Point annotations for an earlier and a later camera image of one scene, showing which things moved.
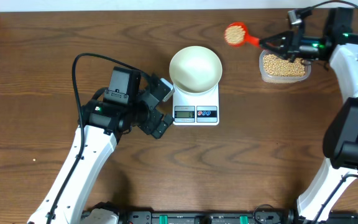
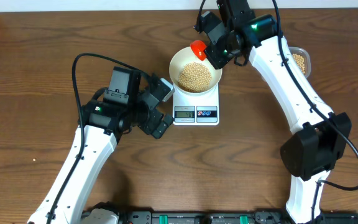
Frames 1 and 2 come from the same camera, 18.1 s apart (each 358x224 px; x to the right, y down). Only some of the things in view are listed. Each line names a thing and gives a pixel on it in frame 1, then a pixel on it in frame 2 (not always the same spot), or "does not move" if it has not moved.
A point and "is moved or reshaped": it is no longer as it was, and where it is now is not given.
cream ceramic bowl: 195,71 does not move
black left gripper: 155,115 does not move
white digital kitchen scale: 201,110 does not move
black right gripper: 290,43 to 215,60
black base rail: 270,216 does not move
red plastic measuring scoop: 236,33 is moved or reshaped
